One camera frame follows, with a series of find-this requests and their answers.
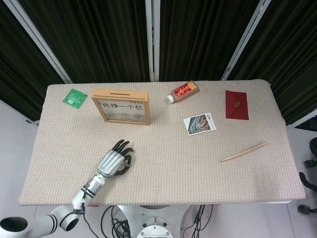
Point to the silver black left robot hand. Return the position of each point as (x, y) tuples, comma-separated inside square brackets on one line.
[(112, 161)]

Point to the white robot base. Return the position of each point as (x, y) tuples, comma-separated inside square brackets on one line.
[(153, 230)]

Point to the pile of silver coins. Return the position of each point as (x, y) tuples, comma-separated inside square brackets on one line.
[(126, 117)]

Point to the wooden frame coin box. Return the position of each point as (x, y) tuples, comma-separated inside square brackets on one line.
[(99, 95)]

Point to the beige woven tablecloth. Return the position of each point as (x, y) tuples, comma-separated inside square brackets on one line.
[(173, 168)]

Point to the green foil sachet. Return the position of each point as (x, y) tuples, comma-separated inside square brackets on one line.
[(74, 98)]

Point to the photo postcard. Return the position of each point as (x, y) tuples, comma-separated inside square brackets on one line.
[(199, 124)]

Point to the brown bottle with red label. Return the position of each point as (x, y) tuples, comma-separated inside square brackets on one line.
[(183, 91)]

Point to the black partition screen panel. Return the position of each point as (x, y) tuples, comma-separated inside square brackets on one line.
[(198, 37), (19, 62), (99, 37), (292, 62)]

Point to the light wooden stick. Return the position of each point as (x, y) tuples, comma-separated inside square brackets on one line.
[(244, 151)]

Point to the red envelope with wax seal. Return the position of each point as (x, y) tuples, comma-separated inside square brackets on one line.
[(235, 111)]

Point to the black office chair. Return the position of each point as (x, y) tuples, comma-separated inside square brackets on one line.
[(307, 182)]

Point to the white table frame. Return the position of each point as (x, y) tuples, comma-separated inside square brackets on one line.
[(148, 203)]

